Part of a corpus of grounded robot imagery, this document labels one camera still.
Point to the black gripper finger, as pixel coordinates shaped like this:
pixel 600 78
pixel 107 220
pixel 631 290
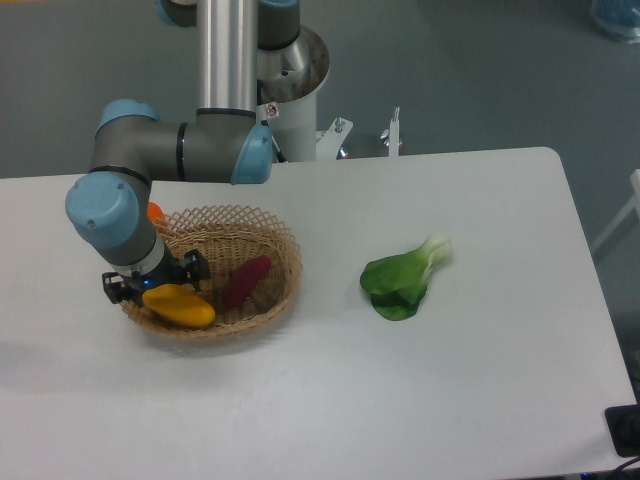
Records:
pixel 195 268
pixel 115 287

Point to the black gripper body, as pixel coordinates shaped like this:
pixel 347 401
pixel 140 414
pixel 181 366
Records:
pixel 167 271

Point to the yellow mango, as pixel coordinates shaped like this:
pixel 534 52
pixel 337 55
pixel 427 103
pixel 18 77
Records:
pixel 178 305

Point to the woven wicker basket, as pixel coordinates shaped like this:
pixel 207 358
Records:
pixel 228 236

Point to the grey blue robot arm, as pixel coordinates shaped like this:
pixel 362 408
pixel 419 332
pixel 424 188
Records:
pixel 227 143

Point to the purple sweet potato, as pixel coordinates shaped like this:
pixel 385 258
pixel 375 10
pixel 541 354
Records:
pixel 243 280

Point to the orange tangerine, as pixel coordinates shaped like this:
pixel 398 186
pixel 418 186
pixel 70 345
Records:
pixel 155 212

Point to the green bok choy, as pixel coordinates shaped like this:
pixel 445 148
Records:
pixel 397 284

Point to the black device at table corner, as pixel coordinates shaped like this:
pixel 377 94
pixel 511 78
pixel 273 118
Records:
pixel 623 426

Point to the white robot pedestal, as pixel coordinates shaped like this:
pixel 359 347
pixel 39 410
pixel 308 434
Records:
pixel 289 82

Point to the white frame at right edge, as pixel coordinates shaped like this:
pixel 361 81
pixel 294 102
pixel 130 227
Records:
pixel 620 225

